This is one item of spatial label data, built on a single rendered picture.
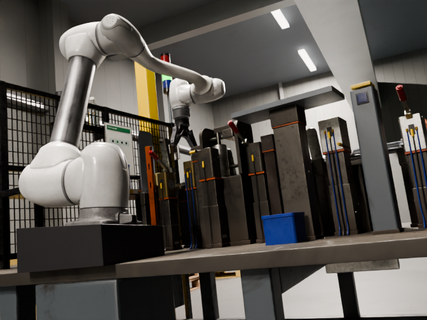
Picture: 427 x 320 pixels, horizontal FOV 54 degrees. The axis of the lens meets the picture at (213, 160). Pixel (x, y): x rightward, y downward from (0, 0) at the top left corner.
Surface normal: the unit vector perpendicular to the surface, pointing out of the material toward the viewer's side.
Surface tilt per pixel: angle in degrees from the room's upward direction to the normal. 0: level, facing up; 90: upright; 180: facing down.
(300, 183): 90
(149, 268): 90
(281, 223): 90
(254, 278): 90
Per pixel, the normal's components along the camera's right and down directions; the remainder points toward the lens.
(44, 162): -0.33, -0.47
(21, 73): 0.91, -0.17
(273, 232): -0.54, -0.08
